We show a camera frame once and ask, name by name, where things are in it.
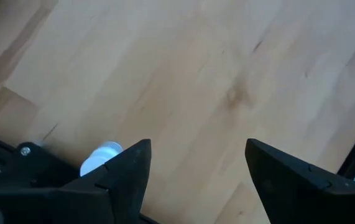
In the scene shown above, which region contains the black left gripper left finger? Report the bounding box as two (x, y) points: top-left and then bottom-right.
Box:
(0, 138), (152, 224)

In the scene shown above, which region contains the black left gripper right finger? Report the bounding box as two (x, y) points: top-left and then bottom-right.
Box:
(244, 138), (355, 224)

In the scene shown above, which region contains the white melatonin bottle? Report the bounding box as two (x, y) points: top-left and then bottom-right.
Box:
(80, 141), (124, 177)

